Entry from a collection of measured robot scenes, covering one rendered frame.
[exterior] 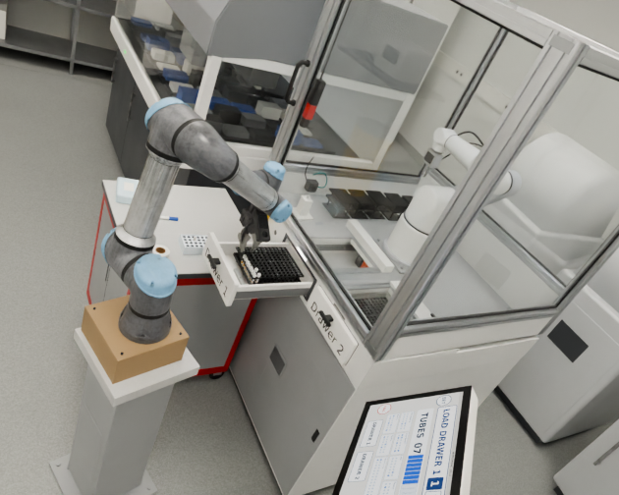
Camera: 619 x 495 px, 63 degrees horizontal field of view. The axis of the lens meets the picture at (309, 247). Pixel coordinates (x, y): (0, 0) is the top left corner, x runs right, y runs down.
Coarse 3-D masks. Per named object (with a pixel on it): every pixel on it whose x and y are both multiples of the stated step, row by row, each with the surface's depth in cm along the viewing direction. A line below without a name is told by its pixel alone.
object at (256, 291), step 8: (224, 248) 195; (232, 248) 197; (264, 248) 205; (272, 248) 207; (280, 248) 209; (288, 248) 210; (232, 256) 198; (296, 256) 205; (232, 264) 194; (304, 264) 202; (240, 272) 192; (304, 272) 201; (304, 280) 201; (312, 280) 195; (240, 288) 177; (248, 288) 179; (256, 288) 181; (264, 288) 183; (272, 288) 185; (280, 288) 187; (288, 288) 189; (296, 288) 191; (304, 288) 193; (240, 296) 179; (248, 296) 181; (256, 296) 183; (264, 296) 185; (272, 296) 187; (280, 296) 189; (288, 296) 192
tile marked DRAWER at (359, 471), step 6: (360, 456) 126; (366, 456) 125; (354, 462) 125; (360, 462) 124; (366, 462) 123; (354, 468) 123; (360, 468) 122; (366, 468) 121; (354, 474) 121; (360, 474) 120; (348, 480) 120; (354, 480) 120; (360, 480) 119
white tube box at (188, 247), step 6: (180, 234) 204; (180, 240) 204; (186, 240) 204; (192, 240) 204; (198, 240) 207; (204, 240) 207; (180, 246) 204; (186, 246) 201; (192, 246) 202; (198, 246) 203; (186, 252) 201; (192, 252) 202; (198, 252) 203
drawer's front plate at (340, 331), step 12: (312, 300) 190; (324, 300) 183; (312, 312) 190; (324, 312) 183; (336, 312) 179; (324, 324) 183; (336, 324) 177; (324, 336) 183; (336, 336) 177; (348, 336) 172; (336, 348) 177; (348, 348) 172
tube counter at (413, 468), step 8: (416, 448) 120; (424, 448) 119; (408, 456) 119; (416, 456) 118; (408, 464) 116; (416, 464) 115; (408, 472) 114; (416, 472) 113; (408, 480) 112; (416, 480) 111; (400, 488) 111; (408, 488) 110; (416, 488) 109
